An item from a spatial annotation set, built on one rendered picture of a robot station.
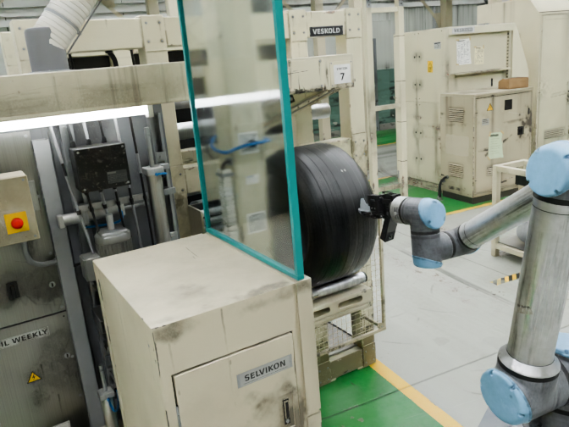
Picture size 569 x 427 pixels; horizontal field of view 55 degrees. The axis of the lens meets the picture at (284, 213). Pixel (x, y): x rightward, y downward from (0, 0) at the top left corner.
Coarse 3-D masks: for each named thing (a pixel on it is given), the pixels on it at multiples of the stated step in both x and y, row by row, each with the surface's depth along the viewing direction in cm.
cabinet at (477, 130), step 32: (448, 96) 633; (480, 96) 602; (512, 96) 620; (448, 128) 643; (480, 128) 610; (512, 128) 631; (448, 160) 654; (480, 160) 620; (512, 160) 641; (448, 192) 667; (480, 192) 632; (512, 192) 655
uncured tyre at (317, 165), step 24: (312, 144) 216; (312, 168) 198; (336, 168) 201; (360, 168) 207; (312, 192) 194; (336, 192) 195; (360, 192) 199; (312, 216) 194; (336, 216) 193; (360, 216) 198; (312, 240) 197; (336, 240) 195; (360, 240) 201; (312, 264) 201; (336, 264) 201; (360, 264) 210
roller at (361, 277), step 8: (360, 272) 222; (336, 280) 216; (344, 280) 216; (352, 280) 218; (360, 280) 220; (312, 288) 211; (320, 288) 211; (328, 288) 212; (336, 288) 214; (344, 288) 217; (312, 296) 209; (320, 296) 211
